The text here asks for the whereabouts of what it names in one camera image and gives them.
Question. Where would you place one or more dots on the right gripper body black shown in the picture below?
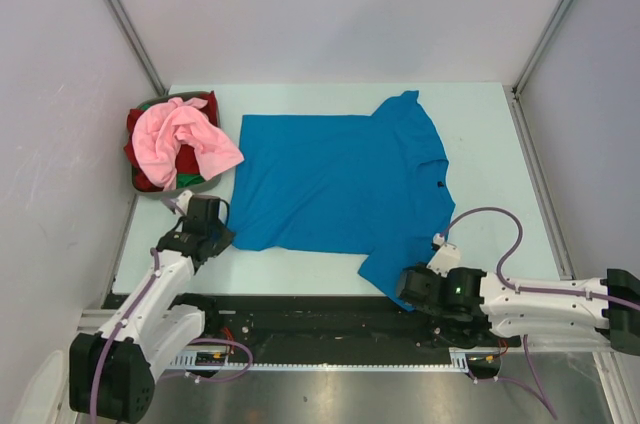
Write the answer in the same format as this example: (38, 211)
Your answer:
(426, 308)

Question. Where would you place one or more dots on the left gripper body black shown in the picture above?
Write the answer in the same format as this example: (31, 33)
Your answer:
(221, 236)

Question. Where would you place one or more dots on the blue t shirt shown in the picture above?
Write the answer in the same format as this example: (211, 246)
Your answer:
(372, 185)

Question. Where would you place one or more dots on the grey plastic basket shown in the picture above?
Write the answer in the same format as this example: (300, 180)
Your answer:
(207, 185)

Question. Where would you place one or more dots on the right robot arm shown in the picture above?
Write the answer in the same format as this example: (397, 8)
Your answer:
(469, 308)

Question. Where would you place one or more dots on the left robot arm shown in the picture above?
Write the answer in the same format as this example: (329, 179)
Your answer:
(113, 371)

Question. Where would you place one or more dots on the red t shirt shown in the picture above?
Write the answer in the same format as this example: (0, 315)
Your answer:
(210, 110)

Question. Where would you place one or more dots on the pink t shirt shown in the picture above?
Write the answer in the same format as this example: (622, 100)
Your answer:
(162, 130)

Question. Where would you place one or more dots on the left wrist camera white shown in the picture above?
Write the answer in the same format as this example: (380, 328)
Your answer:
(179, 205)

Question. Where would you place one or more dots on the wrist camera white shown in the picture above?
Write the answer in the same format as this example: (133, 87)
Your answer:
(446, 258)
(179, 205)

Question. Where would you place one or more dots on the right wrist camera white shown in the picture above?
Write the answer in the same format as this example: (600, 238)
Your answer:
(446, 258)

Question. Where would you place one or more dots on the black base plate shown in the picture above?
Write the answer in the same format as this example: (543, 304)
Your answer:
(314, 330)

